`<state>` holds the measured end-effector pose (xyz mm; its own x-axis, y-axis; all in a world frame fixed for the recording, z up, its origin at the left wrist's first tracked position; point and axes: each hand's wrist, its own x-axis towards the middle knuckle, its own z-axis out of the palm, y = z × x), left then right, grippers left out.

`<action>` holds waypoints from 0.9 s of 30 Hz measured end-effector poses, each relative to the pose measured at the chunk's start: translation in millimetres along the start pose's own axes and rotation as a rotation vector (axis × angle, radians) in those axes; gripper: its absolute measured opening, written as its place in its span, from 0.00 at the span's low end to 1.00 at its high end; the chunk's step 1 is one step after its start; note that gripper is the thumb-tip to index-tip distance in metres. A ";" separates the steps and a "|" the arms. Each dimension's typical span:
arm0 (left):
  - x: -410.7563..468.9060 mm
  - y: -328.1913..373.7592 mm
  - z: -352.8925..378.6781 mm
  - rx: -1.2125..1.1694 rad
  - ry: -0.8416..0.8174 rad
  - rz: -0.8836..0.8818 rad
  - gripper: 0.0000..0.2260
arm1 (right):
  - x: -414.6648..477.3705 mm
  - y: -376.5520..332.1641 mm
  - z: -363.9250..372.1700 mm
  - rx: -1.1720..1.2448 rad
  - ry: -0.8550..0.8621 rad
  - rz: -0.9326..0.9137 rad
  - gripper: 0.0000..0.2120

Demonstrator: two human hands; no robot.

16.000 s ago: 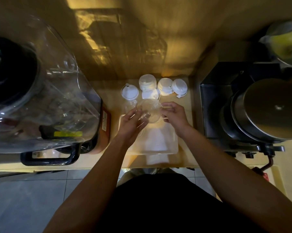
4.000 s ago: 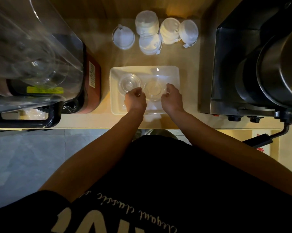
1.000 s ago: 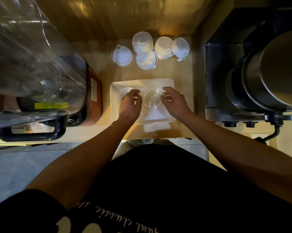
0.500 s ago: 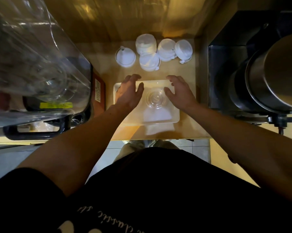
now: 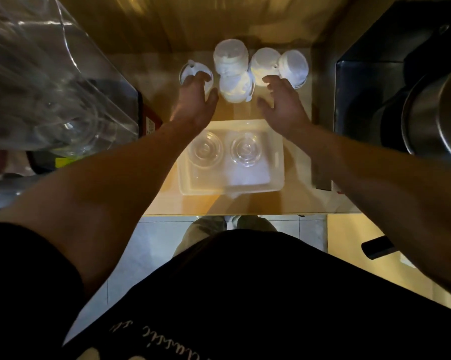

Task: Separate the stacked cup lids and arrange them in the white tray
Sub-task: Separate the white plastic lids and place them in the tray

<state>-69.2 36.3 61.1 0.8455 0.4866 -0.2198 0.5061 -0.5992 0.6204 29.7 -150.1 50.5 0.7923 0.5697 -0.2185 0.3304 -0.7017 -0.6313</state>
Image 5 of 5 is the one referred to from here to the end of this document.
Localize black lever handle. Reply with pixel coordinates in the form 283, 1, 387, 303
361, 235, 398, 261

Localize person's grey trousers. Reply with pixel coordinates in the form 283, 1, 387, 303
172, 215, 278, 259

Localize steel pot machine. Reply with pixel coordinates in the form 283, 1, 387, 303
334, 0, 451, 158

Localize person's left hand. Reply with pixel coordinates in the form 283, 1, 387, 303
171, 70, 219, 136

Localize white plastic tray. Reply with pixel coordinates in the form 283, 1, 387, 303
176, 119, 285, 196

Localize person's left forearm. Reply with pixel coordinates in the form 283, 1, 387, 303
0, 121, 200, 297

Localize person's right forearm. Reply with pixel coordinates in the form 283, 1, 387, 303
285, 125, 451, 301

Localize tall stack of white lids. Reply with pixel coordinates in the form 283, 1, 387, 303
213, 38, 249, 76

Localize person's right hand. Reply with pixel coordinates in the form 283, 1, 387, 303
256, 74, 312, 141

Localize person's black shirt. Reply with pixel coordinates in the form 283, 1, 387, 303
0, 222, 451, 360

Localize steel round pot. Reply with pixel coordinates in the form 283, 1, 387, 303
371, 59, 451, 169

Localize blender with clear cover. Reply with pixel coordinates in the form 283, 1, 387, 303
0, 0, 140, 213

